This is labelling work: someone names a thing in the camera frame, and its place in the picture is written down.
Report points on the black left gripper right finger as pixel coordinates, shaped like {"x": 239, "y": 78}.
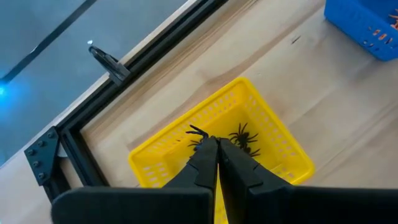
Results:
{"x": 295, "y": 205}

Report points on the black plastic spider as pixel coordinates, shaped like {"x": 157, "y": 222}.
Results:
{"x": 199, "y": 133}
{"x": 244, "y": 138}
{"x": 252, "y": 152}
{"x": 194, "y": 144}

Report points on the black aluminium table frame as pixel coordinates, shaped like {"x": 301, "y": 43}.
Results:
{"x": 140, "y": 62}

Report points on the black table clamp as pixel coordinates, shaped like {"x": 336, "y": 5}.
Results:
{"x": 112, "y": 67}

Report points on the yellow plastic basket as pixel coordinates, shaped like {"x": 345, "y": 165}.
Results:
{"x": 224, "y": 105}

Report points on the blue plastic basket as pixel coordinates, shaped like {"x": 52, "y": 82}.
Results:
{"x": 357, "y": 25}

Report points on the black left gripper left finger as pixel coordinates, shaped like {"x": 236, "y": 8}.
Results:
{"x": 155, "y": 205}

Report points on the orange plastic spider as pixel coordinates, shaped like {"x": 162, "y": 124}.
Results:
{"x": 395, "y": 19}

